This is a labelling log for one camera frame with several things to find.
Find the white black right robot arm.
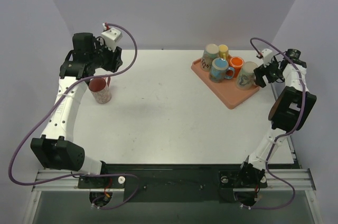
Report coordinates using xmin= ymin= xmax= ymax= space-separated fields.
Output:
xmin=233 ymin=49 xmax=317 ymax=188

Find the orange mug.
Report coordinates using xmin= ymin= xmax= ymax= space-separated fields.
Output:
xmin=229 ymin=57 xmax=245 ymax=78

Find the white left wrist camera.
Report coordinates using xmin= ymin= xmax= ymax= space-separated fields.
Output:
xmin=100 ymin=28 xmax=123 ymax=52

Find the pink plastic tray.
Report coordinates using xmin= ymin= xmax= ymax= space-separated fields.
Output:
xmin=191 ymin=59 xmax=260 ymax=109

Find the pink floral mug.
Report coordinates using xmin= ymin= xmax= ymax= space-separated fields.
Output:
xmin=88 ymin=77 xmax=112 ymax=104

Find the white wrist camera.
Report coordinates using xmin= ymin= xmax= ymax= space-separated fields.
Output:
xmin=260 ymin=49 xmax=274 ymax=67
xmin=100 ymin=28 xmax=123 ymax=52

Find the yellow mug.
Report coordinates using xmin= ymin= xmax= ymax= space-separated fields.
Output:
xmin=218 ymin=44 xmax=229 ymax=60

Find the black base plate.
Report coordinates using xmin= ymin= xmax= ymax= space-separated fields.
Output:
xmin=77 ymin=164 xmax=269 ymax=203

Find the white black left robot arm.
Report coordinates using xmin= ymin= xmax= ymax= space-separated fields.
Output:
xmin=30 ymin=29 xmax=123 ymax=188

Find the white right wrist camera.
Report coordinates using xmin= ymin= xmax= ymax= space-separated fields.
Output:
xmin=260 ymin=49 xmax=274 ymax=67

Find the cream dragon pattern mug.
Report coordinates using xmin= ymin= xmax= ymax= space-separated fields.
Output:
xmin=236 ymin=61 xmax=258 ymax=90

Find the seashell coral mug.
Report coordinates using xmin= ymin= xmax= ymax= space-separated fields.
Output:
xmin=200 ymin=44 xmax=219 ymax=72

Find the aluminium rail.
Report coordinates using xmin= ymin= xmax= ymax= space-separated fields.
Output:
xmin=32 ymin=169 xmax=315 ymax=192

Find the blue butterfly mug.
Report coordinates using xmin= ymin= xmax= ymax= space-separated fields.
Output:
xmin=209 ymin=58 xmax=235 ymax=83

